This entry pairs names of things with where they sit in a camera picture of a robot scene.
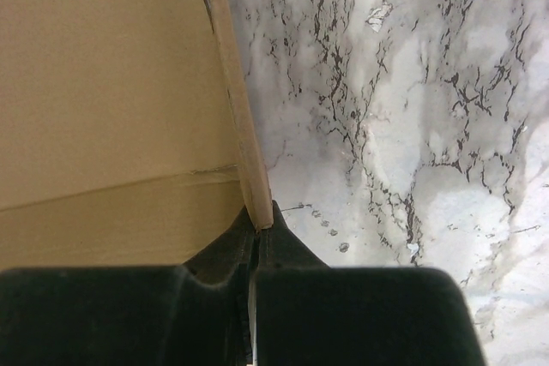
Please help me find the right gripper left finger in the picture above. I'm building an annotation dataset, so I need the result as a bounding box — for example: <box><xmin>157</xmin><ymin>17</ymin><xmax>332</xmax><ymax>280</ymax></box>
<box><xmin>184</xmin><ymin>207</ymin><xmax>259</xmax><ymax>297</ymax></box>

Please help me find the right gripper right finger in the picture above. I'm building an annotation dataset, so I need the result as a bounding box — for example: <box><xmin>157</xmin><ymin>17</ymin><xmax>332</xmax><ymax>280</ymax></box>
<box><xmin>256</xmin><ymin>201</ymin><xmax>329</xmax><ymax>280</ymax></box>

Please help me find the brown cardboard box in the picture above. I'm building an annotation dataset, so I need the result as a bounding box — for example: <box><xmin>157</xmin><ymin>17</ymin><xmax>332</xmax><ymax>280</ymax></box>
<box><xmin>1</xmin><ymin>0</ymin><xmax>274</xmax><ymax>269</ymax></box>

